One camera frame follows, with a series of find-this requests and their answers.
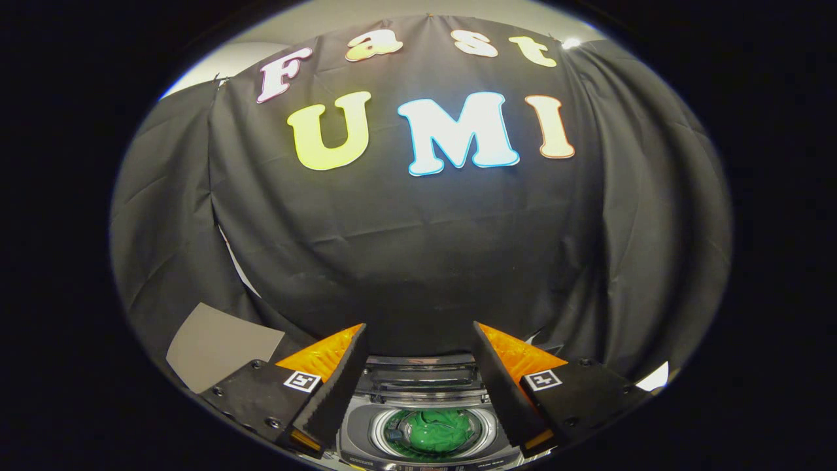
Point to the white board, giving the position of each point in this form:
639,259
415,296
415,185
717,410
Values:
654,378

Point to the grey cabinet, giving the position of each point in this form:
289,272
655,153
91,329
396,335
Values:
216,347

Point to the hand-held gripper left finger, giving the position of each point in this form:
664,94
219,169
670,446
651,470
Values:
333,386

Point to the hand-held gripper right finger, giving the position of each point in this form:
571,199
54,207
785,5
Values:
500,386

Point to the black backdrop cloth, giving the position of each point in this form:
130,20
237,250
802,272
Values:
425,248

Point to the small ceiling light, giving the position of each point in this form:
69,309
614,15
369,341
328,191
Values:
571,42

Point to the green polo shirt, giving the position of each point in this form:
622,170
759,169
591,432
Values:
435,432

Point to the grey washing machine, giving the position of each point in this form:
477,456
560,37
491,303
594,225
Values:
363,435

